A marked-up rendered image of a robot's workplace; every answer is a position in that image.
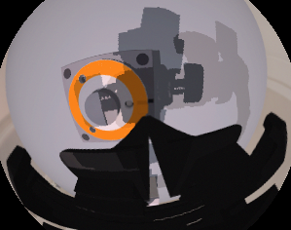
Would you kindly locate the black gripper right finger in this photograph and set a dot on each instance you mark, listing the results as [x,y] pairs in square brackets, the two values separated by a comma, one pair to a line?
[176,151]

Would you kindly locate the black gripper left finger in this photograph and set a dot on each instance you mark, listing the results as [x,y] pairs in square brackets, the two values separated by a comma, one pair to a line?
[128,160]

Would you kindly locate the orange round plate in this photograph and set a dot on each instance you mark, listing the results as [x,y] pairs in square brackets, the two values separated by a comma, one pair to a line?
[120,79]

